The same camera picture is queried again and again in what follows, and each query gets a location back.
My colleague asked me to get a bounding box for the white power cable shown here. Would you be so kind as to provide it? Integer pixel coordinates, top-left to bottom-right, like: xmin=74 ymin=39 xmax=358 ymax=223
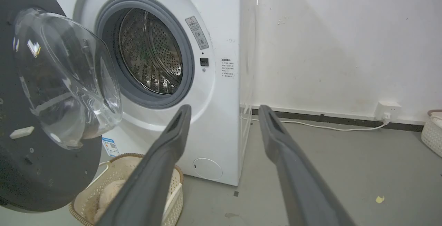
xmin=242 ymin=113 xmax=391 ymax=132

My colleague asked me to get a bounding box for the cream woven laundry basket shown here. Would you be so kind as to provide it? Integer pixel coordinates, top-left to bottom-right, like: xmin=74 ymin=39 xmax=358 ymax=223
xmin=68 ymin=153 xmax=184 ymax=226

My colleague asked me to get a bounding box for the white wall power socket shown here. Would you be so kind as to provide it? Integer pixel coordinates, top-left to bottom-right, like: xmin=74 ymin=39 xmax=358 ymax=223
xmin=375 ymin=101 xmax=402 ymax=122

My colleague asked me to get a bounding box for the beige cloth in basket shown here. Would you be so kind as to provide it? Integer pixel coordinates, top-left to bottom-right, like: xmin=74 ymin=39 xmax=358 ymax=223
xmin=94 ymin=179 xmax=127 ymax=224

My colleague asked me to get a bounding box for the white perforated laundry basket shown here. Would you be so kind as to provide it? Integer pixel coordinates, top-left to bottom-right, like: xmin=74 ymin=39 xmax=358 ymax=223
xmin=421 ymin=110 xmax=442 ymax=158

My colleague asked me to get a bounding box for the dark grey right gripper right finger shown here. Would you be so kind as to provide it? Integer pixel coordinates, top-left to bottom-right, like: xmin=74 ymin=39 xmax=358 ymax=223
xmin=258 ymin=105 xmax=356 ymax=226

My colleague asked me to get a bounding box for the white front-load washing machine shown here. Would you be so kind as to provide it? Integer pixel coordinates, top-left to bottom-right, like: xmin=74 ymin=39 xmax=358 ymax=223
xmin=41 ymin=0 xmax=258 ymax=187

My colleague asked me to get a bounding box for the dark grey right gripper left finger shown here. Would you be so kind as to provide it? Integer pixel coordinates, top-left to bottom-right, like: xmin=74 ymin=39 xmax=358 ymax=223
xmin=96 ymin=104 xmax=192 ymax=226

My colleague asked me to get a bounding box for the dark grey washing machine door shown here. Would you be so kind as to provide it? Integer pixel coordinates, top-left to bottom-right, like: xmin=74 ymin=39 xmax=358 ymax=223
xmin=0 ymin=0 xmax=123 ymax=213

